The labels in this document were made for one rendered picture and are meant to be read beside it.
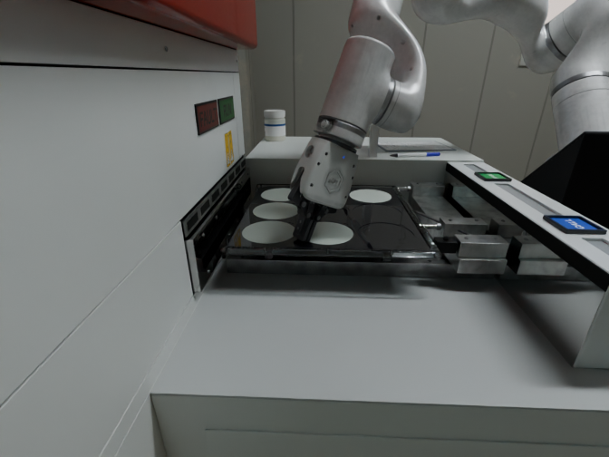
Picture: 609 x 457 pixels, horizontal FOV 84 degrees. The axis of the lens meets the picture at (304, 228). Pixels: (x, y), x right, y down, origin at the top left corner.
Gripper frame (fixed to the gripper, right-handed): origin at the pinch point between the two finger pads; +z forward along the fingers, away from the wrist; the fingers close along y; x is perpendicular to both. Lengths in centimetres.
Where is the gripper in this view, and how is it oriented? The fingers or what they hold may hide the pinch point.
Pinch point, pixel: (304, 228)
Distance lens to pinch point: 59.1
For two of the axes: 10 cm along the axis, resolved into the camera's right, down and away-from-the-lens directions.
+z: -3.4, 9.3, 1.5
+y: 7.4, 1.7, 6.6
